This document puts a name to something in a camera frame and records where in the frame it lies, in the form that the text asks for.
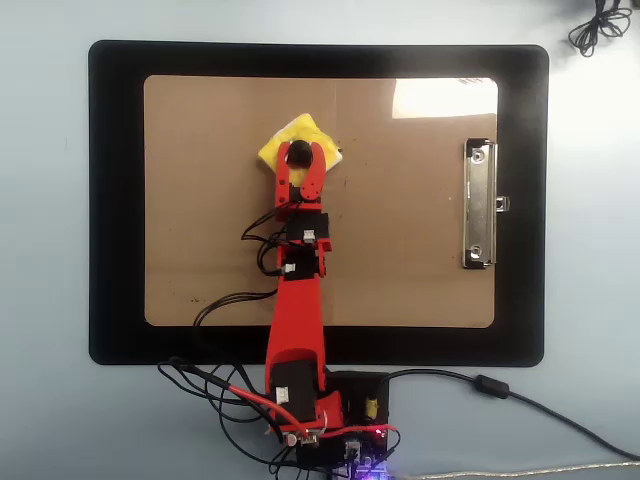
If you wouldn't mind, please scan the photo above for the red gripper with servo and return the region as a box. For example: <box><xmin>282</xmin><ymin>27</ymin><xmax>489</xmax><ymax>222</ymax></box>
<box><xmin>272</xmin><ymin>140</ymin><xmax>329</xmax><ymax>222</ymax></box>

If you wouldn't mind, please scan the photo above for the yellow sponge with black knob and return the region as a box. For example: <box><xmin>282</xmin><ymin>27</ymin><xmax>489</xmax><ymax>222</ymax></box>
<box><xmin>257</xmin><ymin>112</ymin><xmax>346</xmax><ymax>189</ymax></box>

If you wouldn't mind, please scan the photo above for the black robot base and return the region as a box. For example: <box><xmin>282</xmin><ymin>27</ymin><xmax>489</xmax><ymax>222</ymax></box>
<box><xmin>293</xmin><ymin>370</ymin><xmax>392</xmax><ymax>472</ymax></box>

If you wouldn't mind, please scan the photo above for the brown clipboard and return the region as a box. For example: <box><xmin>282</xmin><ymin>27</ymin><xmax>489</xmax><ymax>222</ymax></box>
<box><xmin>143</xmin><ymin>74</ymin><xmax>500</xmax><ymax>330</ymax></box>

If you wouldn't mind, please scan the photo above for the metal clipboard clip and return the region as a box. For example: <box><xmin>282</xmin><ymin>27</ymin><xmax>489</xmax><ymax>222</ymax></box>
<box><xmin>460</xmin><ymin>136</ymin><xmax>512</xmax><ymax>271</ymax></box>

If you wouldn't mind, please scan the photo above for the black desk mat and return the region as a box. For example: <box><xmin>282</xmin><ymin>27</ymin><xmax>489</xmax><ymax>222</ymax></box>
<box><xmin>87</xmin><ymin>39</ymin><xmax>550</xmax><ymax>368</ymax></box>

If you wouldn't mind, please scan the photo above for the controller circuit board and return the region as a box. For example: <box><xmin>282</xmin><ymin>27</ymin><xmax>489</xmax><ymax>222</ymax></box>
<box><xmin>343</xmin><ymin>424</ymin><xmax>397</xmax><ymax>480</ymax></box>

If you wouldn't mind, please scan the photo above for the red pink wire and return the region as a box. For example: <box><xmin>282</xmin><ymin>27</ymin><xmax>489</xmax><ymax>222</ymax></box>
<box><xmin>218</xmin><ymin>378</ymin><xmax>401</xmax><ymax>444</ymax></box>

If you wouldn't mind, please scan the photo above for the black power cable with ferrite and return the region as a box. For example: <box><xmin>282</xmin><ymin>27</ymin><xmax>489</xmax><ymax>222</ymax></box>
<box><xmin>375</xmin><ymin>367</ymin><xmax>640</xmax><ymax>462</ymax></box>

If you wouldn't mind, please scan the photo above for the coiled black cable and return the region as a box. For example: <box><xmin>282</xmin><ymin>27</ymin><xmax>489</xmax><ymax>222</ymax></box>
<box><xmin>568</xmin><ymin>0</ymin><xmax>634</xmax><ymax>58</ymax></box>

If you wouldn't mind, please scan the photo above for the silver USB cable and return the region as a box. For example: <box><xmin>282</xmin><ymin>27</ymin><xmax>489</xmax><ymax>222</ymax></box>
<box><xmin>389</xmin><ymin>460</ymin><xmax>640</xmax><ymax>480</ymax></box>

